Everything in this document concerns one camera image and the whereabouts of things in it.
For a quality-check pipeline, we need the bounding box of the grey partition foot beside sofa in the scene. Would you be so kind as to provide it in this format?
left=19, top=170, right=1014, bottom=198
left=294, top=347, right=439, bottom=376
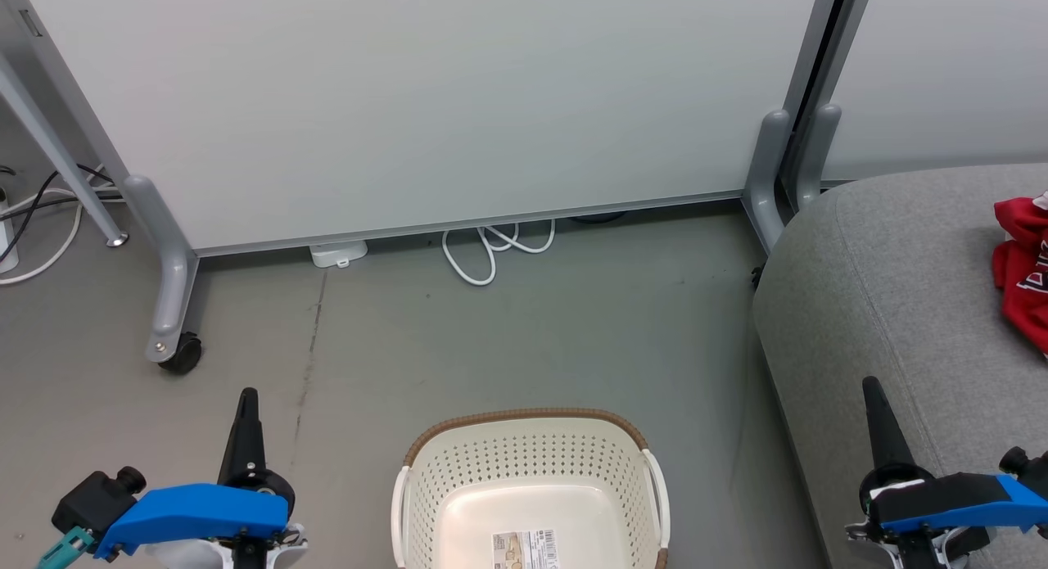
left=743, top=108, right=796, bottom=253

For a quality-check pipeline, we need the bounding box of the large black caster wheel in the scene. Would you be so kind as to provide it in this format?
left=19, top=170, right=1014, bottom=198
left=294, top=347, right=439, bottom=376
left=157, top=332, right=204, bottom=376

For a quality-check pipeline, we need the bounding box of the grey metal desk leg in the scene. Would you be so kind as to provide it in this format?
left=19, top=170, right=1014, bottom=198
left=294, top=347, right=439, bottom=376
left=0, top=52, right=130, bottom=249

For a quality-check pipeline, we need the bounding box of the white floor cable at desk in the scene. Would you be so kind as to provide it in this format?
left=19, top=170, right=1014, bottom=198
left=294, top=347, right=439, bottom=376
left=0, top=166, right=111, bottom=286

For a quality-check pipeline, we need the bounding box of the narrow white partition panel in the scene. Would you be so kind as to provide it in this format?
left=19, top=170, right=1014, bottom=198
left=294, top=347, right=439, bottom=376
left=819, top=0, right=1048, bottom=182

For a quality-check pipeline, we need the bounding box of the paper label in basket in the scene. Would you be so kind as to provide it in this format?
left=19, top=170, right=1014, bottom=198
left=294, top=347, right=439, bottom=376
left=490, top=529, right=560, bottom=569

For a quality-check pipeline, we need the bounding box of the white power strip box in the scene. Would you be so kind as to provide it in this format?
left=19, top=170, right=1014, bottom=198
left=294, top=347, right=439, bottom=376
left=0, top=187, right=20, bottom=274

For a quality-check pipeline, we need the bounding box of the grey foot of narrow partition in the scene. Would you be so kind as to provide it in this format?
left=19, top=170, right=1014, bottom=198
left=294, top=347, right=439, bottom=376
left=792, top=102, right=842, bottom=212

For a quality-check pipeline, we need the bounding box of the white adapter box under partition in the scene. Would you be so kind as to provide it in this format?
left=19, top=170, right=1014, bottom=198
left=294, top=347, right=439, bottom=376
left=309, top=239, right=370, bottom=269

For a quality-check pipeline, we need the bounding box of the grey fabric sofa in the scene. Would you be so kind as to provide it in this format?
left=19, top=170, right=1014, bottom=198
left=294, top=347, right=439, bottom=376
left=752, top=163, right=1048, bottom=569

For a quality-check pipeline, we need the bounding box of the white looped cable under partition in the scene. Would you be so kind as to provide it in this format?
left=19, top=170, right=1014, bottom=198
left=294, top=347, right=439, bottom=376
left=441, top=219, right=558, bottom=287

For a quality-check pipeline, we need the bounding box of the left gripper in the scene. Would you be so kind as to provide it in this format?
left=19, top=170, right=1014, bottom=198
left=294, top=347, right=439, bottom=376
left=147, top=386, right=309, bottom=569

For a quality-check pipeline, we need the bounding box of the grey partition foot with caster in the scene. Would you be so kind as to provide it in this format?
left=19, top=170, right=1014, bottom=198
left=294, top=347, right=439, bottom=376
left=122, top=174, right=202, bottom=364

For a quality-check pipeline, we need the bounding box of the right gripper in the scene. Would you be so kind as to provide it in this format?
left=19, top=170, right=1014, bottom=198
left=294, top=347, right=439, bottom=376
left=847, top=376, right=996, bottom=569

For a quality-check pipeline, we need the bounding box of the black floor cable at desk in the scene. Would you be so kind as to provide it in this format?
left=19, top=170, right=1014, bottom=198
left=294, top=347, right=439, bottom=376
left=0, top=163, right=124, bottom=239

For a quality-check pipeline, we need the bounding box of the white perforated laundry basket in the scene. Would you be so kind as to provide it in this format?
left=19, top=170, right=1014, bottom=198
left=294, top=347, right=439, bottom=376
left=391, top=407, right=671, bottom=569

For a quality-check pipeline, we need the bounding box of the large white partition panel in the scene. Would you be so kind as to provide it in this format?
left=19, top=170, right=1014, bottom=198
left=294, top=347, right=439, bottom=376
left=15, top=0, right=846, bottom=257

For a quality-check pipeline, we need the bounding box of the red jersey with white sleeve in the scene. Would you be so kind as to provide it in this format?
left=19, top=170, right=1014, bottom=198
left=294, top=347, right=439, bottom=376
left=992, top=191, right=1048, bottom=356

